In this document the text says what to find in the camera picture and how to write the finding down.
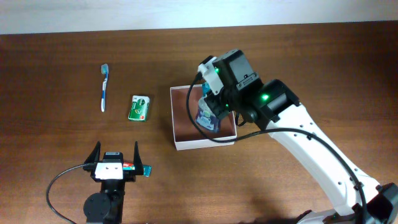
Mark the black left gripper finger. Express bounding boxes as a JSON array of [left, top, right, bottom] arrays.
[[84, 141, 101, 164], [133, 141, 144, 175]]

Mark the teal mouthwash bottle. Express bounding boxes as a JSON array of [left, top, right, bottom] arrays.
[[201, 82, 210, 96]]

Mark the purple pump soap bottle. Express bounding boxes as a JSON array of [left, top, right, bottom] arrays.
[[195, 96, 221, 133]]

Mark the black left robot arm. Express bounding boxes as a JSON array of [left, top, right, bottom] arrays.
[[83, 142, 144, 223]]

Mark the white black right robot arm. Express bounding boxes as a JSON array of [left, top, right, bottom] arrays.
[[198, 49, 397, 223]]

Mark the toothpaste tube under gripper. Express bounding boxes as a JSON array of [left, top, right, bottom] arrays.
[[123, 162, 152, 177]]

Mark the pink open cardboard box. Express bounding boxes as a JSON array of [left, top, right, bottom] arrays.
[[170, 85, 237, 151]]

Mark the green Dettol soap box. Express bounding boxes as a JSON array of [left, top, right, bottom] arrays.
[[127, 95, 150, 121]]

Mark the blue white toothbrush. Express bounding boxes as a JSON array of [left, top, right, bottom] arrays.
[[101, 63, 109, 113]]

